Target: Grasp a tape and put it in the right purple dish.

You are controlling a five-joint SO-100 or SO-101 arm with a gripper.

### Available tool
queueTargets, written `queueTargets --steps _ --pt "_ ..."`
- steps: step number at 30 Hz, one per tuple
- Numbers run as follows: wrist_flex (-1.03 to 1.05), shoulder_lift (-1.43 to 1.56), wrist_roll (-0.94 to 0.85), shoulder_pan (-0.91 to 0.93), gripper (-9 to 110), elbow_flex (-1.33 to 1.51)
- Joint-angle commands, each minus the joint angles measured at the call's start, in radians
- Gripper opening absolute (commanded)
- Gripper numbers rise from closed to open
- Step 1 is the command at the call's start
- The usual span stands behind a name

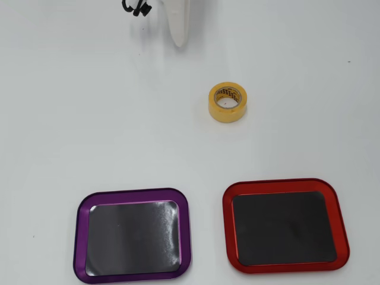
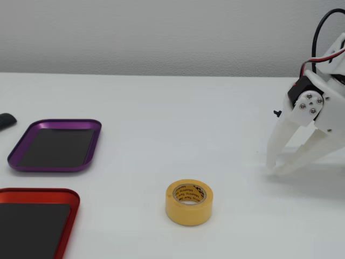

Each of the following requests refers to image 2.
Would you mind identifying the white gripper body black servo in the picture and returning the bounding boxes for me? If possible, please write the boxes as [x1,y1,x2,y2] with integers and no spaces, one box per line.
[287,70,345,141]

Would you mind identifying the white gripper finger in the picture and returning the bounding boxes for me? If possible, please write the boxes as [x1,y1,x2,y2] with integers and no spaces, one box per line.
[272,122,345,175]
[266,91,325,172]

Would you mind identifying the red metal dish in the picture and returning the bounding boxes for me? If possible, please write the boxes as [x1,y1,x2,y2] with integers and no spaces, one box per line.
[0,187,81,259]

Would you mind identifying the red white black servo wires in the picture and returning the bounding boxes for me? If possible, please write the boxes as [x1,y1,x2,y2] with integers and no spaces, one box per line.
[300,44,345,78]

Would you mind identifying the black rounded object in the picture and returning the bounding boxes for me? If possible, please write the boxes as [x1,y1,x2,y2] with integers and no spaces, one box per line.
[0,113,17,132]

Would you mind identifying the purple metal dish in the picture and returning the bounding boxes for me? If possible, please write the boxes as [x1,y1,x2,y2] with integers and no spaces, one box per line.
[7,118,102,173]

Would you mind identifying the thick black cable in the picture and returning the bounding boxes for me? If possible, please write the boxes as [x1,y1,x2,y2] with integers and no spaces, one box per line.
[312,8,345,74]

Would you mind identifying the yellow masking tape roll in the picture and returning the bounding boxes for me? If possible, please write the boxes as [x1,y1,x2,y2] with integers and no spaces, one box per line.
[165,179,213,226]

